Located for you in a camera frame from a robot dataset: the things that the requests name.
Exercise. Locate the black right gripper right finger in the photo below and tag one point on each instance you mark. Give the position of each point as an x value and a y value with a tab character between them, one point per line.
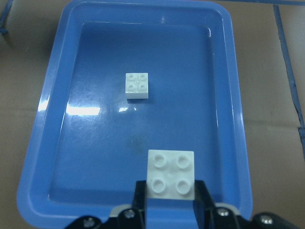
207	214

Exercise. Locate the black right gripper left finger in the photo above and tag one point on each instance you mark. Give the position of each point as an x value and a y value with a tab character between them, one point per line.
132	216

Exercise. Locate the white block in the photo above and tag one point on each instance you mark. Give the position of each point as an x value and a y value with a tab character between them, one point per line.
170	174
136	85

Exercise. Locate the blue plastic tray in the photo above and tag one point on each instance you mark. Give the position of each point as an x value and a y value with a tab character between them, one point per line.
89	143

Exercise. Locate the brown paper table cover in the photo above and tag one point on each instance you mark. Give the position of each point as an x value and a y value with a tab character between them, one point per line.
270	49

